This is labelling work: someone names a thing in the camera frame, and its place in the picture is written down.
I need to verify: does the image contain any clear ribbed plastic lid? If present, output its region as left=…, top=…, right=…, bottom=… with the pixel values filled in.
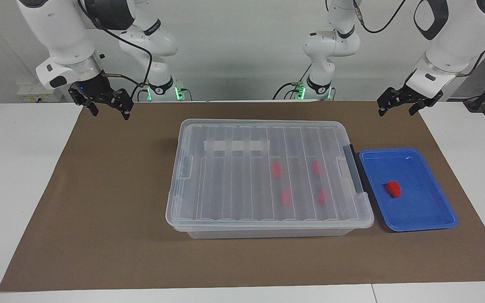
left=165, top=119, right=375, bottom=231

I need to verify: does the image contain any blue plastic tray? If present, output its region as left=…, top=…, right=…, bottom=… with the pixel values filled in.
left=359, top=147, right=459, bottom=232

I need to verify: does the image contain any clear plastic storage box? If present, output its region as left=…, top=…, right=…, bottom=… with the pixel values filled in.
left=165, top=119, right=375, bottom=239

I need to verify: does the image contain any brown table mat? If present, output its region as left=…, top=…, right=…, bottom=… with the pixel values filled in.
left=0, top=100, right=485, bottom=292

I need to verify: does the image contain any black base cable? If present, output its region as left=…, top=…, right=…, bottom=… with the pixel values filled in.
left=130, top=82, right=149, bottom=102
left=273, top=63, right=311, bottom=101

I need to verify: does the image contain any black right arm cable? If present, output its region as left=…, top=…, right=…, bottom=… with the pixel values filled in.
left=76, top=0, right=155, bottom=89

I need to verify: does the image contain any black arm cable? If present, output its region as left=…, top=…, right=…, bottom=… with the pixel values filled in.
left=76, top=0, right=155, bottom=89
left=354, top=0, right=485, bottom=78

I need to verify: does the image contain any white wall socket strip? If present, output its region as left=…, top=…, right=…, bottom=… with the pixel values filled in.
left=16, top=82, right=64, bottom=104

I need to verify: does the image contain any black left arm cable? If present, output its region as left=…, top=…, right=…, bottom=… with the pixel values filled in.
left=354, top=0, right=485, bottom=78

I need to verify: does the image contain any black box latch handle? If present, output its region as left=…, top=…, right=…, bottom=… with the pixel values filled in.
left=342, top=144, right=366, bottom=194

